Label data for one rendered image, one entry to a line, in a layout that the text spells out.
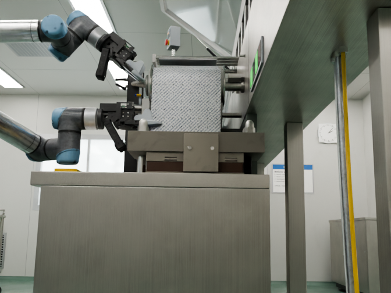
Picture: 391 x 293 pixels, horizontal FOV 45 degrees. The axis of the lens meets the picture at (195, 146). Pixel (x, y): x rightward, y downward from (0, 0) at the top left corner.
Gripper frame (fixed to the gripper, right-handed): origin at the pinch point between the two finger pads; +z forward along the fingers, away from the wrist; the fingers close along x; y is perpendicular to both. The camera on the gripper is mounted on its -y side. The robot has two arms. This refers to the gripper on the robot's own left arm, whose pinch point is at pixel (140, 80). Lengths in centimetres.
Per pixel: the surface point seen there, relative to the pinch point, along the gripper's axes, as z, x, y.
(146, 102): 6.7, 0.1, -4.6
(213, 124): 31.1, -7.1, 3.4
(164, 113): 16.1, -7.1, -4.4
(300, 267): 85, 6, -13
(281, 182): 96, 548, 108
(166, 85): 9.9, -7.2, 3.3
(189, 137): 31.0, -28.8, -8.4
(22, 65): -259, 416, -16
